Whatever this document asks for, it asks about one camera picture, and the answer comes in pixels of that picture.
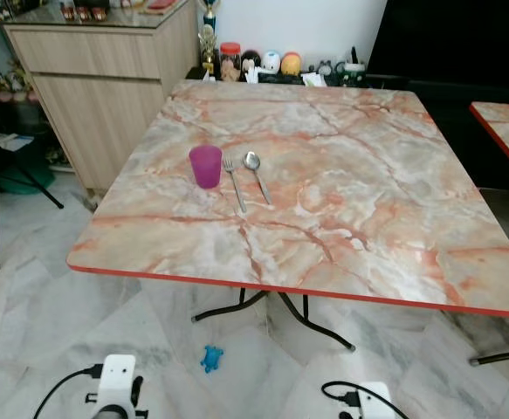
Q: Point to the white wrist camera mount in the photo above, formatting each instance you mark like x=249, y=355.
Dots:
x=376, y=401
x=117, y=380

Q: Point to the small blue toy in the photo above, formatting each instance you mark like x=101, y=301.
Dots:
x=212, y=360

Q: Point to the red packet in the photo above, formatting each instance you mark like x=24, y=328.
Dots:
x=161, y=4

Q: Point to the light wooden cabinet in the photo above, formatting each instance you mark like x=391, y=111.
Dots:
x=106, y=96

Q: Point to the silver metal fork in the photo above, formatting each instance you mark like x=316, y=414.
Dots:
x=233, y=179

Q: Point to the green plastic basin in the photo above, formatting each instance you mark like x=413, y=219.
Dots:
x=23, y=179

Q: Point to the black television screen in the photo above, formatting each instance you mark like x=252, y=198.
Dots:
x=455, y=39

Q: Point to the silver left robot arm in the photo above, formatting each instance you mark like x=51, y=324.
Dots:
x=113, y=414

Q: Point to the clear jar with red lid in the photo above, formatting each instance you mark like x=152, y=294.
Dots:
x=230, y=63

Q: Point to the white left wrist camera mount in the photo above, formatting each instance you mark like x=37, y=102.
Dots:
x=117, y=380

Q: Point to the black metal table legs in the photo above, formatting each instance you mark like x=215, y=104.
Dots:
x=315, y=325

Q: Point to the orange yellow round toy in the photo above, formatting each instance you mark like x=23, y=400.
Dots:
x=292, y=64

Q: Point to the white round figurine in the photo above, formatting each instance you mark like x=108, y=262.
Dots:
x=271, y=62

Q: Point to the gold and blue trophy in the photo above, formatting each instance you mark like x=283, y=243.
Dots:
x=209, y=48

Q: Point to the silver metal spoon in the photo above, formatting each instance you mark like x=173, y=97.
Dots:
x=252, y=161

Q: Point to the purple plastic cup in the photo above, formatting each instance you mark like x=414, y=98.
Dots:
x=206, y=168

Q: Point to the dark green mug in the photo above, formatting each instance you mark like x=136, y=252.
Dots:
x=354, y=72

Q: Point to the glass display cabinet with toys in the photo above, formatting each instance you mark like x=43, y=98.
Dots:
x=10, y=87

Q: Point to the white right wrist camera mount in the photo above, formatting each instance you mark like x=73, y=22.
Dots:
x=376, y=401

